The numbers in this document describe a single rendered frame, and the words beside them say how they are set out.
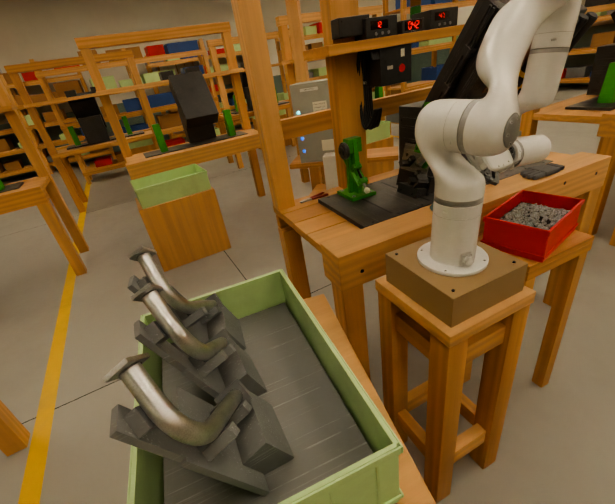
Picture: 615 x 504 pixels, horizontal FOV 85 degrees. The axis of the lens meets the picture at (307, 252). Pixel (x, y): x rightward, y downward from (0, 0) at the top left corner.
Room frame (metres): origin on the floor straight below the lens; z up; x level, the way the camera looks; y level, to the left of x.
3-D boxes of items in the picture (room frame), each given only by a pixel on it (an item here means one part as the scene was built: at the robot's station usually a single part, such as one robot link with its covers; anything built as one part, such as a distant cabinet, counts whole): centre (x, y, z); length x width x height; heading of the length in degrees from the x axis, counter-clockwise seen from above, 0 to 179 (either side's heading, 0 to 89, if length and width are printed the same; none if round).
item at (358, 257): (1.32, -0.78, 0.82); 1.50 x 0.14 x 0.15; 110
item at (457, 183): (0.84, -0.40, 1.25); 0.19 x 0.12 x 0.24; 33
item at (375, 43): (1.83, -0.60, 1.52); 0.90 x 0.25 x 0.04; 110
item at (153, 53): (7.74, 2.82, 1.12); 3.01 x 0.54 x 2.24; 114
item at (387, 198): (1.58, -0.69, 0.89); 1.10 x 0.42 x 0.02; 110
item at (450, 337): (0.81, -0.41, 0.83); 0.32 x 0.32 x 0.04; 21
